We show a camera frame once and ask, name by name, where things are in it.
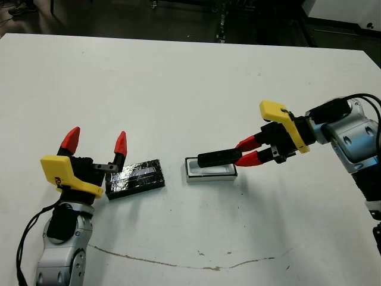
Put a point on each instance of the slim black camera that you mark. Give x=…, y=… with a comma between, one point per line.
x=217, y=158

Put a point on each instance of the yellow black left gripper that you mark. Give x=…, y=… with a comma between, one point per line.
x=62, y=172

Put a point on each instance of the white camera box base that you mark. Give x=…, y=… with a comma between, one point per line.
x=208, y=178

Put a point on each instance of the glossy black box lid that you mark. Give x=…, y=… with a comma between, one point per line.
x=134, y=178

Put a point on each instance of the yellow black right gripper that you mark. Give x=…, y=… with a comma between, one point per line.
x=285, y=131

